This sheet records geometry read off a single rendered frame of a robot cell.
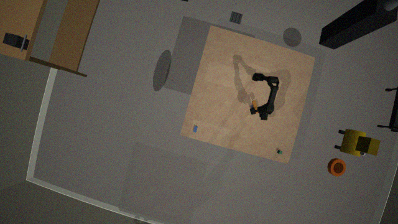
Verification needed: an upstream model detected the yellow bar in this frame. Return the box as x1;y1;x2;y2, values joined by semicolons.
252;100;257;110

